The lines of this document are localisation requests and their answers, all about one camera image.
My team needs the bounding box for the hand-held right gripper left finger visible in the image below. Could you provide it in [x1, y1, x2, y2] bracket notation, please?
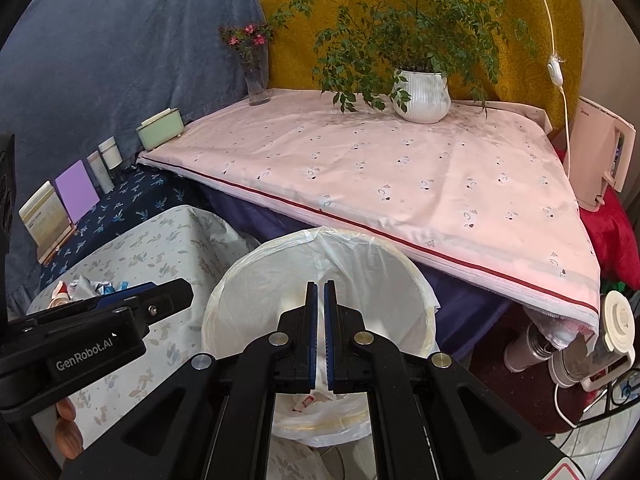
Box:
[60, 280, 321, 480]

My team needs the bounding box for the white tube bottle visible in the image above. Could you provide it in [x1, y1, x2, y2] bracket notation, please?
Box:
[86, 150, 115, 195]

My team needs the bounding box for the mustard yellow cloth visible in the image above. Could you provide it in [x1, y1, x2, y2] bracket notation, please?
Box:
[250, 0, 586, 136]

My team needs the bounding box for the potted green plant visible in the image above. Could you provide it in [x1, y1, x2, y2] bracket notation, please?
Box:
[270, 0, 538, 125]

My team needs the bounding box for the glass flower vase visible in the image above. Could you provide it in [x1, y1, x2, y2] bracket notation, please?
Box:
[218, 22, 276, 107]

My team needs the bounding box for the blue-grey cloth backdrop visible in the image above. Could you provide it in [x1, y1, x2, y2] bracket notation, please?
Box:
[0, 0, 271, 281]

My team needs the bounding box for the pink kettle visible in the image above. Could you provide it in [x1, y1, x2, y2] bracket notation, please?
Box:
[570, 95, 637, 213]

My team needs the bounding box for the purple cloth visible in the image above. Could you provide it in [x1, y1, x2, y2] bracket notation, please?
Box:
[200, 180, 521, 361]

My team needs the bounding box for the navy floral cloth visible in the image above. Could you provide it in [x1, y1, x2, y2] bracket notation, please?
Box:
[40, 165, 211, 286]

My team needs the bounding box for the person's left hand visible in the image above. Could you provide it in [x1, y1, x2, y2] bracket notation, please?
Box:
[54, 397, 82, 461]

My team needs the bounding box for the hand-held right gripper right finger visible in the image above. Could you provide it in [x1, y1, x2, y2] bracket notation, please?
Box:
[322, 280, 571, 480]

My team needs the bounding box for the white jar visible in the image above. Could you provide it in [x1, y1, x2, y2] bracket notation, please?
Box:
[97, 137, 122, 170]

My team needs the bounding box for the steel thermos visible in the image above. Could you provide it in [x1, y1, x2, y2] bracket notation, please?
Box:
[502, 322, 556, 373]

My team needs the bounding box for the purple card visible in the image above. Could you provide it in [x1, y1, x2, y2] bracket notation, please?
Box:
[54, 160, 101, 224]

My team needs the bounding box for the pink tablecloth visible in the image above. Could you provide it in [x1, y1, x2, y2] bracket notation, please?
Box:
[137, 87, 601, 336]

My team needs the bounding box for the white tissue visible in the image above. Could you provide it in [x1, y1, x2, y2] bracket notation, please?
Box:
[67, 275, 108, 303]

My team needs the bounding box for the white cable with switch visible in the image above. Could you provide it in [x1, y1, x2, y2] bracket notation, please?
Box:
[525, 0, 576, 181]

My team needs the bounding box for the white lined trash bin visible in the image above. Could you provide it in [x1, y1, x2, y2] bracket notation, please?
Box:
[200, 226, 441, 448]

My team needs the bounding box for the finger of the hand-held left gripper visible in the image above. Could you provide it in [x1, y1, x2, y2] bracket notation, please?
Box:
[100, 277, 195, 330]
[95, 282, 157, 308]

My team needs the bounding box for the red cloth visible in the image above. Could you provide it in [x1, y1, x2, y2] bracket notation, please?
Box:
[580, 195, 640, 291]

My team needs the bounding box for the green box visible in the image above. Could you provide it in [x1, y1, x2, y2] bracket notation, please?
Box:
[136, 107, 186, 151]

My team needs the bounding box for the white kettle jug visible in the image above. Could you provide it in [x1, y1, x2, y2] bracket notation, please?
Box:
[547, 290, 636, 391]

